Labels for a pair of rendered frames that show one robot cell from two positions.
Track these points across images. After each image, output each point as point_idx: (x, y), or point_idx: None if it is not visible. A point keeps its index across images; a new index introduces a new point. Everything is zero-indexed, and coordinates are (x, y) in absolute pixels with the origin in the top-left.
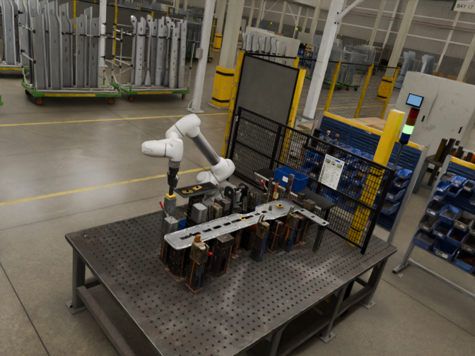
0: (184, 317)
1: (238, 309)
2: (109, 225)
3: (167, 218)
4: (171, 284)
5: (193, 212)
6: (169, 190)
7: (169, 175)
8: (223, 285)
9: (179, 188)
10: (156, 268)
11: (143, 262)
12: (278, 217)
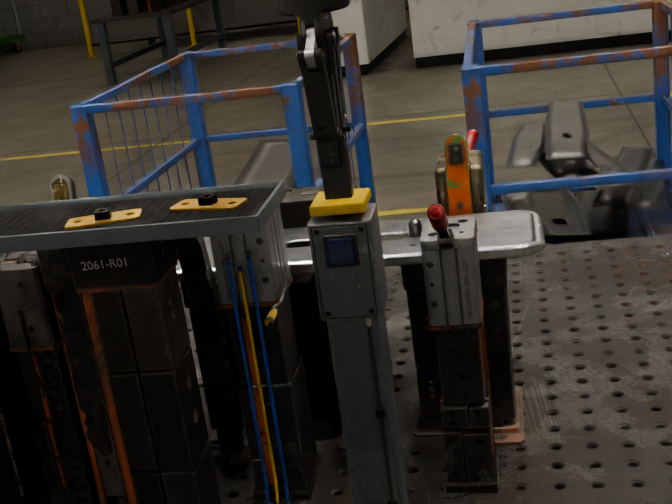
0: (603, 309)
1: None
2: None
3: (456, 232)
4: (553, 388)
5: (274, 254)
6: (348, 161)
7: (333, 50)
8: None
9: (208, 223)
10: (556, 454)
11: (596, 498)
12: None
